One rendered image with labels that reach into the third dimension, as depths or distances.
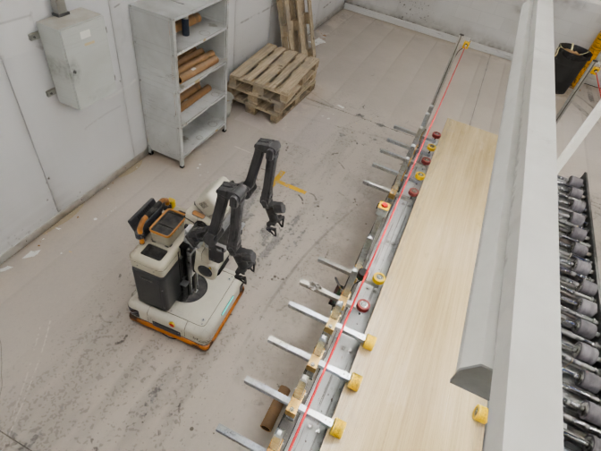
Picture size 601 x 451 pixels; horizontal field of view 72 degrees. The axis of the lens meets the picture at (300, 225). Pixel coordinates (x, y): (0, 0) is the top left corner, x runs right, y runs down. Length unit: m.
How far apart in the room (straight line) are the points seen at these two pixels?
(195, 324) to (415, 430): 1.61
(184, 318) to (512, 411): 2.70
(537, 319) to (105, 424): 2.83
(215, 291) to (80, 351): 1.03
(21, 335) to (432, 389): 2.81
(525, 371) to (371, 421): 1.66
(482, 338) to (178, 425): 2.57
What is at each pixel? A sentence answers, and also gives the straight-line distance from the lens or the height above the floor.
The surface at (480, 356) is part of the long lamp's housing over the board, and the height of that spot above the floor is 2.38.
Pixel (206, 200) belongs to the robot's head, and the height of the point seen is 1.35.
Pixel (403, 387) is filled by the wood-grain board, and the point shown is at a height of 0.90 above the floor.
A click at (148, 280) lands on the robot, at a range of 2.94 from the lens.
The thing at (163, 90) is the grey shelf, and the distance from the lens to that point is 4.33.
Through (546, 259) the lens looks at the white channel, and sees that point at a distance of 0.83.
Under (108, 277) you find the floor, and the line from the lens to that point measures 3.79.
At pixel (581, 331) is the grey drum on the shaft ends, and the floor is 0.82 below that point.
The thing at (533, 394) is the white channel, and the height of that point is 2.46.
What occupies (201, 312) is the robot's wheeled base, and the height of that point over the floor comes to 0.28.
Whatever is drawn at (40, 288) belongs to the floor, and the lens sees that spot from 3.87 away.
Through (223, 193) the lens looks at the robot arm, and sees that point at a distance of 2.01.
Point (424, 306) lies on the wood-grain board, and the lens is 2.71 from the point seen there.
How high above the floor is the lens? 2.94
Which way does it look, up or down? 45 degrees down
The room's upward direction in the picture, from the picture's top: 12 degrees clockwise
